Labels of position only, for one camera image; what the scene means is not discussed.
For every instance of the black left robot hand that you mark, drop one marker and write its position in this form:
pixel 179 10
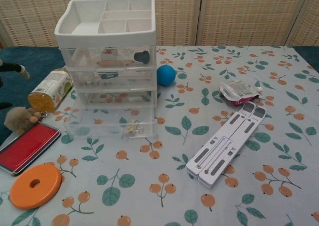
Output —
pixel 15 67

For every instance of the clear plastic drawer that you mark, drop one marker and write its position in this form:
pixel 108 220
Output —
pixel 99 131
pixel 134 80
pixel 122 52

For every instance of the white plastic drawer organizer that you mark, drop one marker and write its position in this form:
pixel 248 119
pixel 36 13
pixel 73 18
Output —
pixel 107 38

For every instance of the amber bottle with label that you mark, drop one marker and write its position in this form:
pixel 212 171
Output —
pixel 52 87

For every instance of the red ink pad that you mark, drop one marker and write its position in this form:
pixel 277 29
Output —
pixel 27 146

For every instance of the floral print card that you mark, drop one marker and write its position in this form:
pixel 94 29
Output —
pixel 109 52

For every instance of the wooden stick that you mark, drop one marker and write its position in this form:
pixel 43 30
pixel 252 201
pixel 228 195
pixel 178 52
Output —
pixel 112 62

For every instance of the orange disc with hole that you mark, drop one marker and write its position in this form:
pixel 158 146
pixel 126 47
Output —
pixel 45 188

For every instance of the grey rubber stopper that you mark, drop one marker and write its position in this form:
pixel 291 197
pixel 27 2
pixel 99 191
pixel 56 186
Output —
pixel 142 56

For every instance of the gold binder clips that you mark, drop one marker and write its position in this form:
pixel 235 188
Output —
pixel 133 129

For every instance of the blue ball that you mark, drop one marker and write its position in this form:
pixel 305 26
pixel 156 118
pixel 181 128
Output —
pixel 166 75

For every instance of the floral fruit print tablecloth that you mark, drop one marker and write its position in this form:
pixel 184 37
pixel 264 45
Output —
pixel 169 148

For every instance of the white folding laptop stand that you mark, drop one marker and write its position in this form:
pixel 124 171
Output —
pixel 224 146

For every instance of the white pink snack pouch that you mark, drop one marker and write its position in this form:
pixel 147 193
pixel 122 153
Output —
pixel 239 90

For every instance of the bamboo folding screen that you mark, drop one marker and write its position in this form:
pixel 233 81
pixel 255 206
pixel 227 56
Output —
pixel 236 17

